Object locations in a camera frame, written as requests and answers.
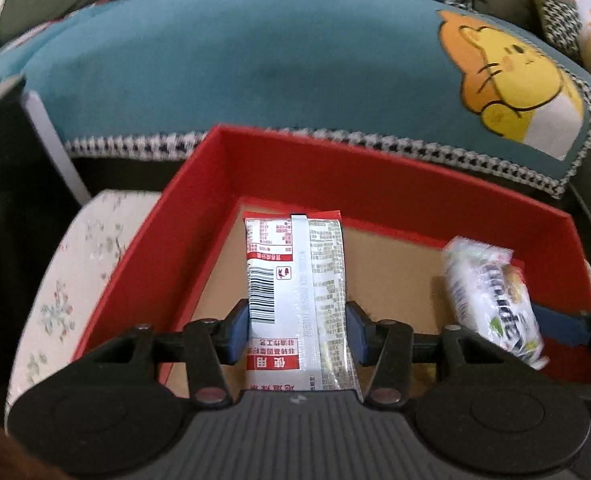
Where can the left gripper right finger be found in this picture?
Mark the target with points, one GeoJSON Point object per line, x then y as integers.
{"type": "Point", "coordinates": [387, 348]}

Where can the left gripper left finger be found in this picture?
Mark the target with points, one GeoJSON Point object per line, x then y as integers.
{"type": "Point", "coordinates": [208, 344]}

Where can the Kapron wafer packet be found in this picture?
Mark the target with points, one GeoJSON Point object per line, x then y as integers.
{"type": "Point", "coordinates": [489, 296]}

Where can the red white snack packet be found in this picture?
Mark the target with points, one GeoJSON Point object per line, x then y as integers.
{"type": "Point", "coordinates": [296, 295]}

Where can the red cardboard box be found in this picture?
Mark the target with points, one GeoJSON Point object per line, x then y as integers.
{"type": "Point", "coordinates": [188, 259]}

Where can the black side table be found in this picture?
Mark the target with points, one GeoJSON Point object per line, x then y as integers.
{"type": "Point", "coordinates": [40, 193]}

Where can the teal lion sofa cover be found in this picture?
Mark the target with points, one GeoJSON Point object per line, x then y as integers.
{"type": "Point", "coordinates": [146, 79]}

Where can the orange houndstooth cushion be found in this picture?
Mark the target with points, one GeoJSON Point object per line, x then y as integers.
{"type": "Point", "coordinates": [561, 26]}

